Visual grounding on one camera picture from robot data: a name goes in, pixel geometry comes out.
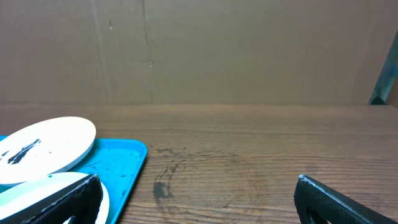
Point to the blue plastic tray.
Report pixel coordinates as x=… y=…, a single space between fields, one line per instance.
x=117 y=162

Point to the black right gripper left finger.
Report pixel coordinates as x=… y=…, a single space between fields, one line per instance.
x=80 y=202

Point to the white dirty plate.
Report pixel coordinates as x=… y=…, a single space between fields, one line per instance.
x=47 y=147

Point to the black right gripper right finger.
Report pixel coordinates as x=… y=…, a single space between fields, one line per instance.
x=316 y=202

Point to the dark metal post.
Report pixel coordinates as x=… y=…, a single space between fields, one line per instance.
x=387 y=77

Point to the light blue dirty plate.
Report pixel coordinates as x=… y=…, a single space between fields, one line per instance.
x=25 y=195

